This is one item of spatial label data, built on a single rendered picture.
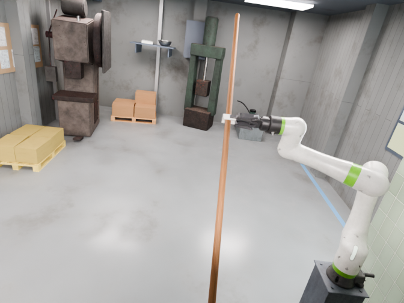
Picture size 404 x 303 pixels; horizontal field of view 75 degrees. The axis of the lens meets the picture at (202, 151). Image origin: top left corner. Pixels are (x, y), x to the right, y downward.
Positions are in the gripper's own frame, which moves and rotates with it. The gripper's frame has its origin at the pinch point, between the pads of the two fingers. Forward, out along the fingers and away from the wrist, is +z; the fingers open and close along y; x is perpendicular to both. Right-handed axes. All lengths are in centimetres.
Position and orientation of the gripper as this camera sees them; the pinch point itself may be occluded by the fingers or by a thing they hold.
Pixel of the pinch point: (228, 119)
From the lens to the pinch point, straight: 137.0
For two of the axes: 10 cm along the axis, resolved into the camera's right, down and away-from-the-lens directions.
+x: 1.1, -9.0, 4.3
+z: -9.9, -1.3, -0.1
